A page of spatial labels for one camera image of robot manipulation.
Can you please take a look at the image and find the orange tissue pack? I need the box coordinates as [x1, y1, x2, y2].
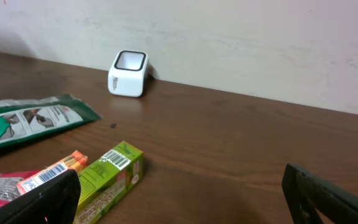
[17, 151, 88, 195]

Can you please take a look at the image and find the green white glove package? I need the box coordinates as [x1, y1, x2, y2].
[0, 94, 101, 149]

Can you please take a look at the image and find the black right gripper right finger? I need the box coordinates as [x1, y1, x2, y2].
[282, 164, 358, 223]

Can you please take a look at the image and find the green tea carton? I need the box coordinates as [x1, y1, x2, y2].
[73, 141, 144, 224]

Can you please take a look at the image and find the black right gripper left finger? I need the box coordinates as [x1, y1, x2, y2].
[0, 169, 81, 224]

